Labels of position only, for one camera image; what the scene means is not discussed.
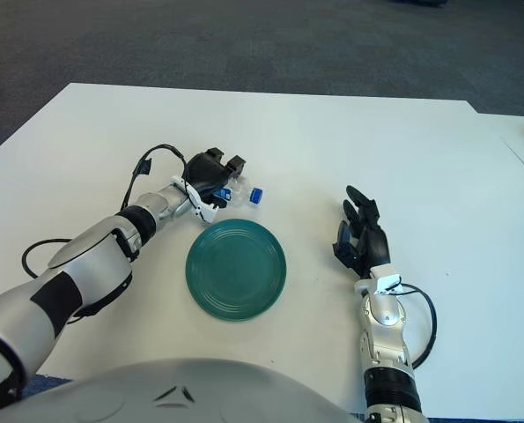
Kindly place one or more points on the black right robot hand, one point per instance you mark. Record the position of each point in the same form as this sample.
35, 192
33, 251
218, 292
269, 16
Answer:
371, 242

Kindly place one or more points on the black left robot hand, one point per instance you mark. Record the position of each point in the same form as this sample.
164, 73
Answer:
204, 172

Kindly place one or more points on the clear plastic bottle blue cap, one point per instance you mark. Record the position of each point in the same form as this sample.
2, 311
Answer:
256, 195

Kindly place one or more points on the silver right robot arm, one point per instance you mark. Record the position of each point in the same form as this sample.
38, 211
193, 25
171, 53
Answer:
385, 343

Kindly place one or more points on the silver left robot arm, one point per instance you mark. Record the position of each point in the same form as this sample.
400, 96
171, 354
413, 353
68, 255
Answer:
90, 260

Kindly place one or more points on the green round plate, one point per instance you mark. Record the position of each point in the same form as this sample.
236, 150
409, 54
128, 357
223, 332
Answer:
236, 269

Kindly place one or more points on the white adjoining table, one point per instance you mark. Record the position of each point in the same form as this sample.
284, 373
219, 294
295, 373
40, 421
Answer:
521, 132

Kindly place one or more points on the silver robot torso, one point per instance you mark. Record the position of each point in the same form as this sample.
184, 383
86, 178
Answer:
178, 392

